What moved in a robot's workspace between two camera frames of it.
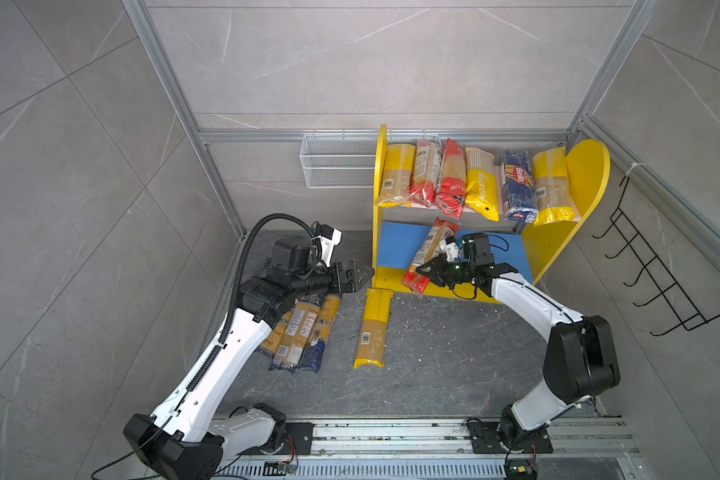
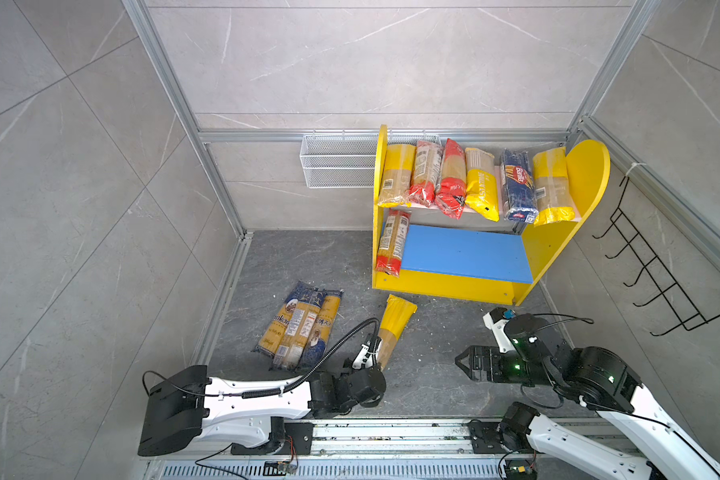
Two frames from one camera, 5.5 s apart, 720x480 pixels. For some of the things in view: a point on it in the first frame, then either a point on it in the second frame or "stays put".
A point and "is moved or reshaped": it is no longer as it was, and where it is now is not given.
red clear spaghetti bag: (430, 246) → (392, 242)
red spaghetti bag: (451, 190) stays put
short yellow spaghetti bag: (371, 347) is moved or reshaped
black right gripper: (436, 270) → (489, 356)
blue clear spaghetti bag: (289, 352) stays put
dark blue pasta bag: (519, 184) stays put
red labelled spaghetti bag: (427, 172) stays put
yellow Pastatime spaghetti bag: (482, 192) stays put
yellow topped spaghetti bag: (396, 185) stays put
